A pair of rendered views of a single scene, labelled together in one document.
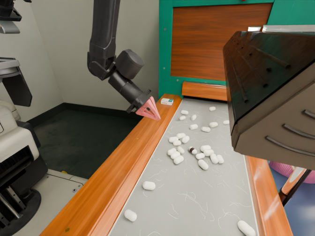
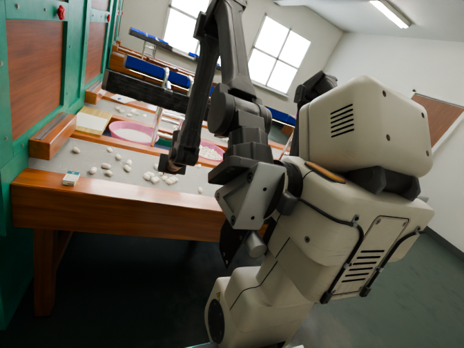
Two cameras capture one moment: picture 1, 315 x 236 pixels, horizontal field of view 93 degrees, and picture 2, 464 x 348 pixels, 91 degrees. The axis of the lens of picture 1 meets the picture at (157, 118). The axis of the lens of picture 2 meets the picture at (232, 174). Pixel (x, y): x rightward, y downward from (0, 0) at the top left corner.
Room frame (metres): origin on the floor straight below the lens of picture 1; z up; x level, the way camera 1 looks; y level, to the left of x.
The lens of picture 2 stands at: (0.85, 0.73, 1.33)
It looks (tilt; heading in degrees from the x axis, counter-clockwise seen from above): 26 degrees down; 224
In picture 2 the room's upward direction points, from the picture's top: 24 degrees clockwise
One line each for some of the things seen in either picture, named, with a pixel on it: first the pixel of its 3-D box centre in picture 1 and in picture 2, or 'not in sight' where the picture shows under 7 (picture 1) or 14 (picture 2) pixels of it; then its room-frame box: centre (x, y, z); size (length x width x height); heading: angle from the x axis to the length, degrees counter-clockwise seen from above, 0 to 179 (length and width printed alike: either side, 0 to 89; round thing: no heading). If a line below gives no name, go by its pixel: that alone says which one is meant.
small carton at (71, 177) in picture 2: (167, 101); (71, 178); (0.76, -0.05, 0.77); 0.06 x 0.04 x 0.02; 70
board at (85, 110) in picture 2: not in sight; (91, 120); (0.62, -0.59, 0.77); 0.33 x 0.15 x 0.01; 70
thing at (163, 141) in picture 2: not in sight; (170, 108); (0.19, -0.64, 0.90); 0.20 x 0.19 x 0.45; 160
